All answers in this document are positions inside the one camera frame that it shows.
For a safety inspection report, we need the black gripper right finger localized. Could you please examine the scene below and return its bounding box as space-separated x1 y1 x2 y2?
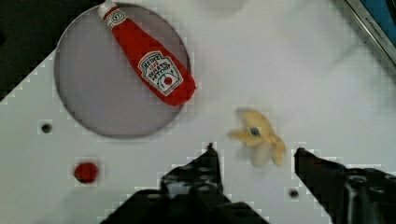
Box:
294 147 396 224

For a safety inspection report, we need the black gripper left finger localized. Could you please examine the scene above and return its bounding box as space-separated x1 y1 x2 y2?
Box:
102 144 269 224

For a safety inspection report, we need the yellow plush peeled banana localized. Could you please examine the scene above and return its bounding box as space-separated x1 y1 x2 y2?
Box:
228 108 286 168

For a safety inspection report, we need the small red tomato toy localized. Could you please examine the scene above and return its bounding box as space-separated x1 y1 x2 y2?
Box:
74 162 98 184

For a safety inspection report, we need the red plush ketchup bottle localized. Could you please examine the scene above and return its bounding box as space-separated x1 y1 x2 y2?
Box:
98 0 196 106

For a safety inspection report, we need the grey round plate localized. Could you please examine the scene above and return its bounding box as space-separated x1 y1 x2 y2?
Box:
53 7 187 139

